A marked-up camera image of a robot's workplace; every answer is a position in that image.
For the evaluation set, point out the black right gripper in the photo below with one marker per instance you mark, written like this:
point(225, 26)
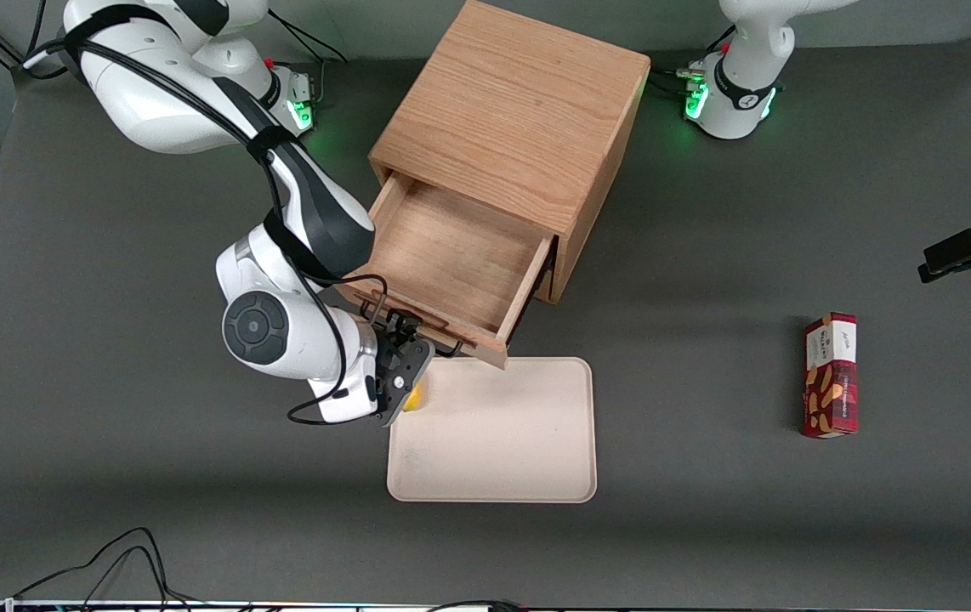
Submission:
point(389, 347)

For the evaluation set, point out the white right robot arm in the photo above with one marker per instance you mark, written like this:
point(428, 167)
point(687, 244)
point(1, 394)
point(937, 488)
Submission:
point(162, 102)

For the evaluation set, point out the oak wooden drawer cabinet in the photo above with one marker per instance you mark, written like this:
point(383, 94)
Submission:
point(519, 93)

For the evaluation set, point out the yellow lemon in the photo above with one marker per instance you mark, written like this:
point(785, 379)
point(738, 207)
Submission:
point(414, 399)

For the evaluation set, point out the beige plastic tray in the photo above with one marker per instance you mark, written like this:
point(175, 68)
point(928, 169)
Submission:
point(502, 433)

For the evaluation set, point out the red tartan cookie box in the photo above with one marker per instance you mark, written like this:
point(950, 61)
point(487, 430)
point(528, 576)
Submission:
point(831, 382)

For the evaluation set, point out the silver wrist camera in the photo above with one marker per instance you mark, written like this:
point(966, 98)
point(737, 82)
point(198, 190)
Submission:
point(407, 382)

